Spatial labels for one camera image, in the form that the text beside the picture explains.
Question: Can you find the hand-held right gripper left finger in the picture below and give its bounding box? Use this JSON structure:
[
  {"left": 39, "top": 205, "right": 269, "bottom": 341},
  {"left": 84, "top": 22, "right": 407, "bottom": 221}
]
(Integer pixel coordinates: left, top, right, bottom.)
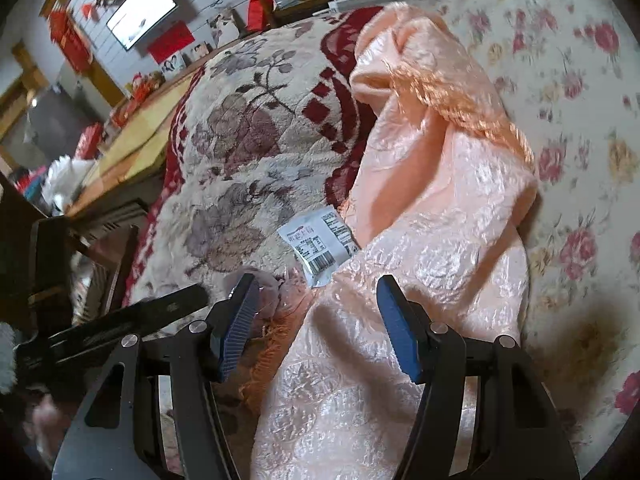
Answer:
[{"left": 52, "top": 272, "right": 261, "bottom": 480}]

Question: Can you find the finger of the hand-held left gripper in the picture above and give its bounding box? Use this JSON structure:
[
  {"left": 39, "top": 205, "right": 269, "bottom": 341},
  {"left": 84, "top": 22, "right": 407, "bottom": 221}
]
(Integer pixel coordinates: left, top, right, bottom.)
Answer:
[{"left": 117, "top": 284, "right": 210, "bottom": 333}]

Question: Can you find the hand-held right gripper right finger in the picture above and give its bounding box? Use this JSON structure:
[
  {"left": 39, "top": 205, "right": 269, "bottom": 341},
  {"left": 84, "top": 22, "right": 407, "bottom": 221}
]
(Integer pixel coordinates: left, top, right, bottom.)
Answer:
[{"left": 376, "top": 274, "right": 581, "bottom": 480}]

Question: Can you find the clear packet of dark snacks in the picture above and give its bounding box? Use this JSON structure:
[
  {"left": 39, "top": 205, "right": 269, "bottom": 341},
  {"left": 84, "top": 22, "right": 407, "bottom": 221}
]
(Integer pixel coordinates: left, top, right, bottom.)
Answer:
[{"left": 222, "top": 269, "right": 303, "bottom": 326}]

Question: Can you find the white snack packet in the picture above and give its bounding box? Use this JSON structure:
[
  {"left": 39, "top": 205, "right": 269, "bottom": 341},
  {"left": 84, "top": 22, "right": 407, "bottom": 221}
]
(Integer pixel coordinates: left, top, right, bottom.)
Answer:
[{"left": 277, "top": 206, "right": 358, "bottom": 288}]

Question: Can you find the person's left hand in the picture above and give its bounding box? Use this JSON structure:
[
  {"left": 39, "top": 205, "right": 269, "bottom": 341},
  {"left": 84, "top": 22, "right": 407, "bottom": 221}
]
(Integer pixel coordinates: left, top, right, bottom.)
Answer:
[{"left": 22, "top": 392, "right": 68, "bottom": 466}]

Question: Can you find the dark wooden chair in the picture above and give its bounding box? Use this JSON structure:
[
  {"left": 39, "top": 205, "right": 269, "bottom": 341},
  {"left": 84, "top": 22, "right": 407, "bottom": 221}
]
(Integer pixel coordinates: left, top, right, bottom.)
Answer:
[{"left": 0, "top": 172, "right": 141, "bottom": 321}]

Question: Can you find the pink satin fringed cloth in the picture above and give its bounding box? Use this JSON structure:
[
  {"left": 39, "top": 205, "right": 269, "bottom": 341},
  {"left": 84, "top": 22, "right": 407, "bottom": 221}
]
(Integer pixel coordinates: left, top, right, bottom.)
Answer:
[{"left": 240, "top": 2, "right": 538, "bottom": 480}]

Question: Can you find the glossy wooden table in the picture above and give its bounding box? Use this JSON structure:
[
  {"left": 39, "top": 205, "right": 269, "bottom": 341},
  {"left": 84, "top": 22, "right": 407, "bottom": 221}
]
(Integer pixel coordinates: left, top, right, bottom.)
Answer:
[{"left": 65, "top": 67, "right": 201, "bottom": 216}]

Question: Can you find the red gift box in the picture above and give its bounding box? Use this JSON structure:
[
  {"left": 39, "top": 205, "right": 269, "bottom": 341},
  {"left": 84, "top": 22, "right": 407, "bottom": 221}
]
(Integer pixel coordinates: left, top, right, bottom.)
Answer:
[{"left": 75, "top": 122, "right": 103, "bottom": 161}]

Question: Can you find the red and cream floral blanket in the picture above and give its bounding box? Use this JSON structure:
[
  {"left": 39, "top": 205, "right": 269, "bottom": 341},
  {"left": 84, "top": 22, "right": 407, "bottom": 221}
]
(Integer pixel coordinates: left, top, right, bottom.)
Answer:
[{"left": 122, "top": 5, "right": 396, "bottom": 480}]

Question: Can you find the grey refrigerator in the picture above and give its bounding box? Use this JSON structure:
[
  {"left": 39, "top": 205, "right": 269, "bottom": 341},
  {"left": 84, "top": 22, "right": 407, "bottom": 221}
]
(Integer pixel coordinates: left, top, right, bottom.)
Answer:
[{"left": 20, "top": 85, "right": 96, "bottom": 161}]

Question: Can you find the couple portrait photo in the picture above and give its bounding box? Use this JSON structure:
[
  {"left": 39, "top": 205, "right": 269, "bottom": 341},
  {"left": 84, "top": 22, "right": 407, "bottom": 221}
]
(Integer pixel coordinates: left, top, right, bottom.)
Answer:
[{"left": 161, "top": 54, "right": 188, "bottom": 78}]

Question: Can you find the pale floral bedsheet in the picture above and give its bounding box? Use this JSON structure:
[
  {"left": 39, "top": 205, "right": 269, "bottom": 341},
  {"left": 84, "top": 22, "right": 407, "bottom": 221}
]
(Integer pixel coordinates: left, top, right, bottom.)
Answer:
[{"left": 385, "top": 0, "right": 640, "bottom": 461}]

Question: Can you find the large wedding photo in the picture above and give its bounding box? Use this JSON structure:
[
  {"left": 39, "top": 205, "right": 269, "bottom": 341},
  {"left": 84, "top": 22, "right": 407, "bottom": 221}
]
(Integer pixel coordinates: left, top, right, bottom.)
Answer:
[{"left": 207, "top": 7, "right": 241, "bottom": 46}]

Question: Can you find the red paper bag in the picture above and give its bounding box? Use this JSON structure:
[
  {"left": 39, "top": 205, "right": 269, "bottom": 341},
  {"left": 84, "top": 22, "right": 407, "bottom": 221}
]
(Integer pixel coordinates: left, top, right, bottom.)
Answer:
[{"left": 246, "top": 0, "right": 273, "bottom": 32}]

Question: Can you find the white power strip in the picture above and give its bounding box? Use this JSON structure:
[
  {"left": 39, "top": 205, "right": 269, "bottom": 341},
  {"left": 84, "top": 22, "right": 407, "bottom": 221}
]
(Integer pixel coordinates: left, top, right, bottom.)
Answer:
[{"left": 312, "top": 0, "right": 418, "bottom": 16}]

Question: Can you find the red wall banner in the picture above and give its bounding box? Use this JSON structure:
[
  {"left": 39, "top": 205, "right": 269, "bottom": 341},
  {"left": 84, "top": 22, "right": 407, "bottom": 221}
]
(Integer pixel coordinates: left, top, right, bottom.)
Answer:
[{"left": 147, "top": 22, "right": 195, "bottom": 63}]

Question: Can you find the red hanging wall decoration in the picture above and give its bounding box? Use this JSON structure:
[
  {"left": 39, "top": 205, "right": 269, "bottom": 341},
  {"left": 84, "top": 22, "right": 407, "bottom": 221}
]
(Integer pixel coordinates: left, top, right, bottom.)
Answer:
[{"left": 47, "top": 7, "right": 93, "bottom": 73}]

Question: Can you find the wall television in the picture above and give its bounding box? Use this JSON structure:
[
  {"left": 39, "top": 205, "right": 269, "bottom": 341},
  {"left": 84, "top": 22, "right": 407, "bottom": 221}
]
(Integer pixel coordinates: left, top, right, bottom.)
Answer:
[{"left": 105, "top": 0, "right": 178, "bottom": 52}]

